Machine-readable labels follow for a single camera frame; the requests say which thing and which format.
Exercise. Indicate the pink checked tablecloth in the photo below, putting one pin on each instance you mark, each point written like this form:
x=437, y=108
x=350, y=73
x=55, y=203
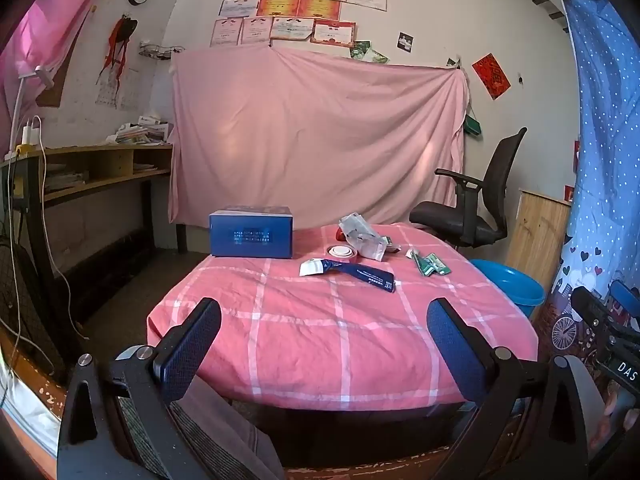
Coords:
x=325, y=340

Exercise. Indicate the red cup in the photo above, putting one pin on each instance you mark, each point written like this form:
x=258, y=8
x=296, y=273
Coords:
x=569, y=193

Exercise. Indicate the yellow power strip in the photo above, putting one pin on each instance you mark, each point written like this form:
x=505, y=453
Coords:
x=27, y=149

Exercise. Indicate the blue plastic basin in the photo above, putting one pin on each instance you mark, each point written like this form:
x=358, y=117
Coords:
x=510, y=290

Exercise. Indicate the green wall photos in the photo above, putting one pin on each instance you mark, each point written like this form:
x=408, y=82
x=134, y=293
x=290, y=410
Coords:
x=367, y=52

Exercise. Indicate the pink window curtain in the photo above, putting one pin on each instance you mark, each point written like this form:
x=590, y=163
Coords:
x=45, y=25

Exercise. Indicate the green hanging box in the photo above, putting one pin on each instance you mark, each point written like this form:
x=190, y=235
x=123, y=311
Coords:
x=473, y=125

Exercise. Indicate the flat paper stack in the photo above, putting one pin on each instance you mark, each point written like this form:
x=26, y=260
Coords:
x=65, y=177
x=145, y=168

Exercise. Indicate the pink hanging sheet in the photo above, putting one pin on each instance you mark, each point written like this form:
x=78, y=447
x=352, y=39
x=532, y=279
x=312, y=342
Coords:
x=315, y=140

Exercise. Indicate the wooden shelf desk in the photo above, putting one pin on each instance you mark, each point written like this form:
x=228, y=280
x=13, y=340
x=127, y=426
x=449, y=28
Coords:
x=100, y=180

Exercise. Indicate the green packets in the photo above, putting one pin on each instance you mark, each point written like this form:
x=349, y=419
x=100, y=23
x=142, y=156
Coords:
x=430, y=264

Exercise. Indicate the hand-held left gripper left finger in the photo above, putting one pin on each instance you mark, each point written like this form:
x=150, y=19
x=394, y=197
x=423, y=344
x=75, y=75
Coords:
x=192, y=345

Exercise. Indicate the group of wall certificates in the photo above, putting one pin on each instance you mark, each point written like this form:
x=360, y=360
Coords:
x=295, y=10

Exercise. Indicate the black office chair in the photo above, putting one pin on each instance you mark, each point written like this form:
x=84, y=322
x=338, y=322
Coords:
x=470, y=215

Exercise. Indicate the white wrapper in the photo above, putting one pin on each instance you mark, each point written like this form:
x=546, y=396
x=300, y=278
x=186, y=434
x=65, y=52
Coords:
x=362, y=235

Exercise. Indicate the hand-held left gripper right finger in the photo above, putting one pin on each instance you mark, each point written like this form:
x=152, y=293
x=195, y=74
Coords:
x=455, y=350

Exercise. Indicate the blue cardboard box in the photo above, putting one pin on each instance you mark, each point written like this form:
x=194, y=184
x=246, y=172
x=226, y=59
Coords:
x=250, y=235

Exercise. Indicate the red knot wall ornament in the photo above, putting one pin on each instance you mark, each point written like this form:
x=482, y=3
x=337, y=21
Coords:
x=120, y=35

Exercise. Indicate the white wall calendar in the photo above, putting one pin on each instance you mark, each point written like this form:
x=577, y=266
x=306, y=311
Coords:
x=127, y=95

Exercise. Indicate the white plug charger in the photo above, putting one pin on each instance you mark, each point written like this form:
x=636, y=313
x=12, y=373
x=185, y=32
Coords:
x=32, y=132

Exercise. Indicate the pile of newspapers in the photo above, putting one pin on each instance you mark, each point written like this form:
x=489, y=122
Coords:
x=140, y=132

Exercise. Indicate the blue dotted curtain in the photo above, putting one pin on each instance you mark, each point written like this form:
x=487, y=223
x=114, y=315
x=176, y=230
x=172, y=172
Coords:
x=605, y=135

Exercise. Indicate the red paper wall poster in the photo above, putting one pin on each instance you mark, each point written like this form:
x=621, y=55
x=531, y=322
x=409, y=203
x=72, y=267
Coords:
x=491, y=75

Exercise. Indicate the white tape roll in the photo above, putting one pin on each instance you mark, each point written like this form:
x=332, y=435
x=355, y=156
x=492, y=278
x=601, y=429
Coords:
x=341, y=253

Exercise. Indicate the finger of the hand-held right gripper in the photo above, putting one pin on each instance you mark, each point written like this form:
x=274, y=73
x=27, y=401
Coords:
x=587, y=305
x=625, y=297

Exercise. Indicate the blue tube package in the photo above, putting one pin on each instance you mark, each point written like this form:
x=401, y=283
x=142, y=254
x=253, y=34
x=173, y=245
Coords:
x=365, y=276

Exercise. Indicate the small black white photo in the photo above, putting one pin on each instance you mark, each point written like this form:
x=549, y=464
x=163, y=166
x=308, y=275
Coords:
x=405, y=42

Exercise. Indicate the red hanging ornament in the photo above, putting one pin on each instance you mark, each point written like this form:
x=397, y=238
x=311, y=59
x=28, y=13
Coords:
x=576, y=157

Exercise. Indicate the light wooden cabinet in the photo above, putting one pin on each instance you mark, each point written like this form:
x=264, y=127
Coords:
x=540, y=235

